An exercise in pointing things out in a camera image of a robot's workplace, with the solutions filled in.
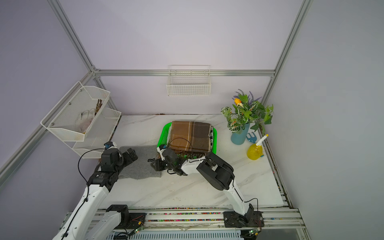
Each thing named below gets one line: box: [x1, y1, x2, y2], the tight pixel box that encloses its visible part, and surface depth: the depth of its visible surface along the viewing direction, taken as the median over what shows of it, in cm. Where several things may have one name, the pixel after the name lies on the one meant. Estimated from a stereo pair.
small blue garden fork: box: [246, 131, 257, 144], surface depth 107 cm
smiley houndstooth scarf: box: [208, 125, 214, 152], surface depth 97 cm
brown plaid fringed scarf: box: [167, 120, 211, 159], surface depth 96 cm
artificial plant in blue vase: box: [221, 89, 274, 145], surface depth 81 cm
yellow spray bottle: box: [246, 134, 270, 161], surface depth 97 cm
